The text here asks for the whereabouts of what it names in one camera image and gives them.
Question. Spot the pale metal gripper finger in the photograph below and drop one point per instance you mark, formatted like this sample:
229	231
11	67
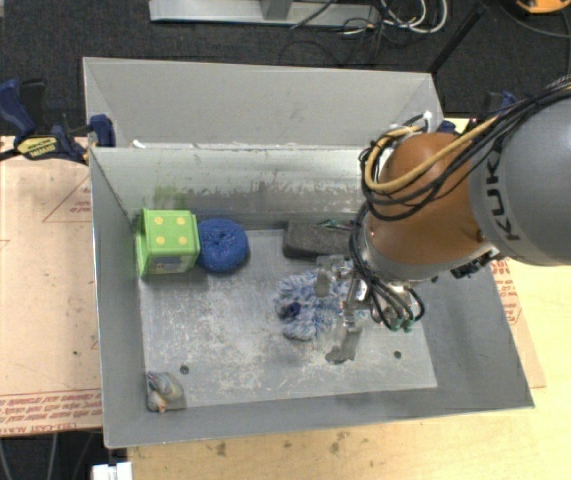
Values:
323	280
346	343

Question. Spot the blue and white fluffy cloth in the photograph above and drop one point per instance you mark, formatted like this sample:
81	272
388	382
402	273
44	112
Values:
300	303

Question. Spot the dark grey flat block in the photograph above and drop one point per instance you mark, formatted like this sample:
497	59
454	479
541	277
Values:
310	240

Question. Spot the blue round scrubber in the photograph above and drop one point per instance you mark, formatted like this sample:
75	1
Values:
222	245

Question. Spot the grey metal bin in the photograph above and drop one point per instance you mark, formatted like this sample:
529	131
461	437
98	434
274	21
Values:
225	338

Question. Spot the green dice box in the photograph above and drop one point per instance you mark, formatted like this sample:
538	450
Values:
167	243

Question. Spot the grey toy duck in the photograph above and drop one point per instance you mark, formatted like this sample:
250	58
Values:
164	393

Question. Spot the black cylinder on white bracket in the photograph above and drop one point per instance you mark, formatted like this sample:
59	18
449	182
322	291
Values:
470	267

